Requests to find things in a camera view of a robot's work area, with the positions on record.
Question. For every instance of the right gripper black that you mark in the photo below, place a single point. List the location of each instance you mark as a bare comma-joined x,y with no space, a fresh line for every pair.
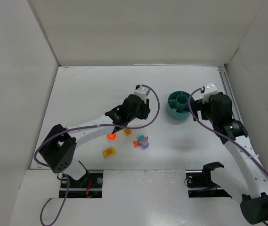
198,106

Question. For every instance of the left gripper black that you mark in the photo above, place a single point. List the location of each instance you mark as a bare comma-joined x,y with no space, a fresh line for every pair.
117,117

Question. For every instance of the small orange-yellow lego brick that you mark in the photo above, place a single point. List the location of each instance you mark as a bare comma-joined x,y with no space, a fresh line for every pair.
127,131

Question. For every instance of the yellow lego brick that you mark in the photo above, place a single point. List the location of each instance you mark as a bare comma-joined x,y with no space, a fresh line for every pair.
109,152

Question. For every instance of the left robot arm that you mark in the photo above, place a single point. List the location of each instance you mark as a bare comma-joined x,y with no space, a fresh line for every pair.
58,148

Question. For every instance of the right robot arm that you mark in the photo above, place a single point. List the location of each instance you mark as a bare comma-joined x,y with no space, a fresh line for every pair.
254,202

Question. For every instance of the teal round divided container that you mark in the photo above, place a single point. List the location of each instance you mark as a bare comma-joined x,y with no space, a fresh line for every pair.
178,100

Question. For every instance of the purple lego figure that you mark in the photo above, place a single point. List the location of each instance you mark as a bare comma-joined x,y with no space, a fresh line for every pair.
143,141

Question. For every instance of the orange round lego piece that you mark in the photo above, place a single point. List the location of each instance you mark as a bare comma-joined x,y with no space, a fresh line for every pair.
111,136

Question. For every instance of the small orange lego piece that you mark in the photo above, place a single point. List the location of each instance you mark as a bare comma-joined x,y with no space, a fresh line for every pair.
135,143

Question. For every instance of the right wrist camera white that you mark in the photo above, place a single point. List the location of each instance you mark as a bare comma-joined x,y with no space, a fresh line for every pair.
208,90

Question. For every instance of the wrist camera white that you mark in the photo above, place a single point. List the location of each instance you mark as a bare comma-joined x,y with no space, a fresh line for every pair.
208,90
142,92

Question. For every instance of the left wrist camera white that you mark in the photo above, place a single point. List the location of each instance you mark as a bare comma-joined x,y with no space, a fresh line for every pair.
142,92

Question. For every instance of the aluminium rail right edge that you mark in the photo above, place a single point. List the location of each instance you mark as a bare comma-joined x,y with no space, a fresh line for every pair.
228,91

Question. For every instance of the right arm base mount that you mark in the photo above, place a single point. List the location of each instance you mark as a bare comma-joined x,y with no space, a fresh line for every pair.
200,184

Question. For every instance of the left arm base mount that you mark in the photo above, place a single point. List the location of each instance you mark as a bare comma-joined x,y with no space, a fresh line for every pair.
91,186

